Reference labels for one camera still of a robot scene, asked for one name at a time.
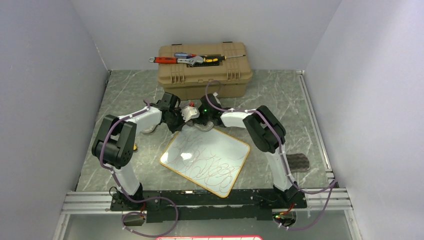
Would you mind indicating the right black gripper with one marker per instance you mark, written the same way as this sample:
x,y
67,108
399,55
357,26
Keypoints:
x,y
200,120

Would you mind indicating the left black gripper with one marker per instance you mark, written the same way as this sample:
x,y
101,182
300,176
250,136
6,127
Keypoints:
x,y
174,129

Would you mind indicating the yellow framed whiteboard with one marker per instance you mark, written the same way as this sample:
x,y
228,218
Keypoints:
x,y
212,160

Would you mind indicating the grey mesh scrubbing pad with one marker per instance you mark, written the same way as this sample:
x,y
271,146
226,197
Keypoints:
x,y
201,127

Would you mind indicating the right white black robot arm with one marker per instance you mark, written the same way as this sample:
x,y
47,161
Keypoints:
x,y
266,132

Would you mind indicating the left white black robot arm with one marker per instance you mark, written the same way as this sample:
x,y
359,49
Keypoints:
x,y
115,140

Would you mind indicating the grey scrubbing pad left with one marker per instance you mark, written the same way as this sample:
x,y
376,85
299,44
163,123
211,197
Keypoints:
x,y
149,130

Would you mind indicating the tan plastic toolbox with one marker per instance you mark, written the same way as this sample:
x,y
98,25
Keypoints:
x,y
229,78

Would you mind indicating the dark brown scrubbing pad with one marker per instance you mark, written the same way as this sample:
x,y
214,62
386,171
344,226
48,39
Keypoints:
x,y
298,162

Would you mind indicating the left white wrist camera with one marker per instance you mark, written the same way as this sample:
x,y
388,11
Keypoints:
x,y
189,112

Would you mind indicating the yellow black handled screwdriver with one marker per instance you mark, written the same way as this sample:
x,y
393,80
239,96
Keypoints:
x,y
218,58

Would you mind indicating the red handled adjustable wrench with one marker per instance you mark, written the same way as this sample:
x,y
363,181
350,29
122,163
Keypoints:
x,y
173,60

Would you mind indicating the blue red handled screwdriver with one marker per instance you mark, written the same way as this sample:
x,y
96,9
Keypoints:
x,y
184,55

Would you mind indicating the black aluminium base frame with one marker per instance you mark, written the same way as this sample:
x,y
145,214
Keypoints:
x,y
168,205

